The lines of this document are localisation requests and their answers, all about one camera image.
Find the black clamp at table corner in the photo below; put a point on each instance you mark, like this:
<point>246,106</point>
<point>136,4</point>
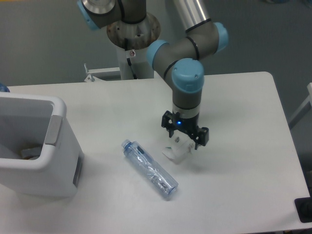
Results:
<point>304,209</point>

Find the white left table bracket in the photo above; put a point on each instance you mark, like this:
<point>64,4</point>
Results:
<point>102,74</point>

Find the white trash can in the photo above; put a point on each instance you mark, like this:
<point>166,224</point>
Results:
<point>39,120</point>

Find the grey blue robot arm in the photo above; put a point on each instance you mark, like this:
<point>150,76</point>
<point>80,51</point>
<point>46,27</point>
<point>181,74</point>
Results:
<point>177,64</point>

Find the white frame at right edge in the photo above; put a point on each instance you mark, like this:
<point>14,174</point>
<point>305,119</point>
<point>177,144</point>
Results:
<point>303,108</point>

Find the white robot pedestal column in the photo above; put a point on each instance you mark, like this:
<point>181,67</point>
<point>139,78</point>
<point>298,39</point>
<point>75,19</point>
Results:
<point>131,42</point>

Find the clear blue plastic bottle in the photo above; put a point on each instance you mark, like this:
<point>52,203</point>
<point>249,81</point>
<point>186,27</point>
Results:
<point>144,163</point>

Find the trash inside can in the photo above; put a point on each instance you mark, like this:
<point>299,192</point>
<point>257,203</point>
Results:
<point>23,152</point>

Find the blue object at left edge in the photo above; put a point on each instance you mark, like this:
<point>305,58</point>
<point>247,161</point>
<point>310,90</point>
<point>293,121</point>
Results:
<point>4,88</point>

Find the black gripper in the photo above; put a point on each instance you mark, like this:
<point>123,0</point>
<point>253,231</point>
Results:
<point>185,121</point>

